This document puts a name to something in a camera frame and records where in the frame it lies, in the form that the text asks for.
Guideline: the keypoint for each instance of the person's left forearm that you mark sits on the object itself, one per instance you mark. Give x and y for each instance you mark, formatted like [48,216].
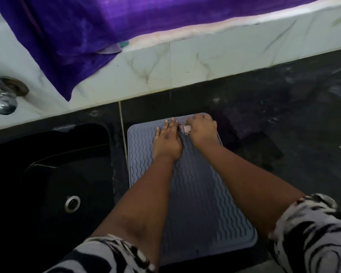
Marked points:
[142,201]

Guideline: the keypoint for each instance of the person's left hand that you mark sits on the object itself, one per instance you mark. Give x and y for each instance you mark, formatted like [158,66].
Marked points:
[167,142]

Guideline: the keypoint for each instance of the black and white patterned sleeve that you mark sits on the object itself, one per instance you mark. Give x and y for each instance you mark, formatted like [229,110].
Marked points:
[102,257]
[315,235]

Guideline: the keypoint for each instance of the person's right forearm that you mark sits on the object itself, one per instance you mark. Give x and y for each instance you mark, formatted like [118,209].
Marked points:
[250,184]

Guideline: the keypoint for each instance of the steel sink drain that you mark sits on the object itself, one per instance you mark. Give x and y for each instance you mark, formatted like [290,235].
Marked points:
[72,203]

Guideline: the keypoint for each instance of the black kitchen sink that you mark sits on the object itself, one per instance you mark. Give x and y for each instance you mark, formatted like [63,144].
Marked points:
[45,190]

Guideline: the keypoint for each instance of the grey ribbed silicone mat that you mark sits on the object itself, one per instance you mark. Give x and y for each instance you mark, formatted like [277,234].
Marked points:
[199,196]

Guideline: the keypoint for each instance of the small pink scrubber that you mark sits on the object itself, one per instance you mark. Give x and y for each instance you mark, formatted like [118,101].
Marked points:
[185,128]

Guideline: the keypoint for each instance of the person's left little finger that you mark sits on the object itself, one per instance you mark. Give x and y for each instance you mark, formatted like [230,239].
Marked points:
[157,133]

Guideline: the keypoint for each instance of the person's right fingers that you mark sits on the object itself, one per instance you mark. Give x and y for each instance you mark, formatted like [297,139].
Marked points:
[197,119]

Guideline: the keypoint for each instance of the chrome wall tap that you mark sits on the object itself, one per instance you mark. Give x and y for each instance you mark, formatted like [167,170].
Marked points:
[4,93]

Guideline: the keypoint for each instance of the purple cloth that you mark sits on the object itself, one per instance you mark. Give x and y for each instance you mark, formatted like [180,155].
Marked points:
[102,28]

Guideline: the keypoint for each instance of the person's right hand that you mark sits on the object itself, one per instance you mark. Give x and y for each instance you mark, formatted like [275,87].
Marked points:
[201,133]

